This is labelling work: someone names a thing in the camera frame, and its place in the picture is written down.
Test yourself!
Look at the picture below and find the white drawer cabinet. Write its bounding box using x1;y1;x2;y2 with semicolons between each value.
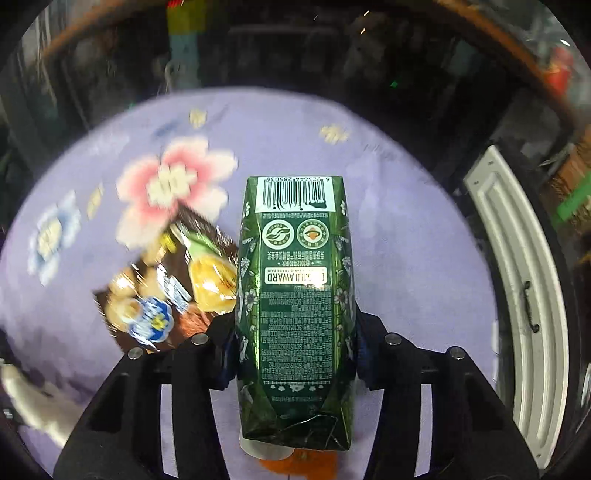
463;145;570;457

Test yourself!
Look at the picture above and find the purple floral tablecloth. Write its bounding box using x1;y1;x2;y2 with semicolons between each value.
0;85;502;480

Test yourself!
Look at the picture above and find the green drink carton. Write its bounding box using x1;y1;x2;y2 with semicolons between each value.
235;175;357;452

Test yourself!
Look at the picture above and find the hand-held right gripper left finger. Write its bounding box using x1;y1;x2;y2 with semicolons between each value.
53;309;241;480

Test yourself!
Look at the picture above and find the brown snack packet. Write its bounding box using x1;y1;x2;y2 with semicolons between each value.
92;205;241;354

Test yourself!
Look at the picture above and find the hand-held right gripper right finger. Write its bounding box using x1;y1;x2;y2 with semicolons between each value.
353;311;541;480

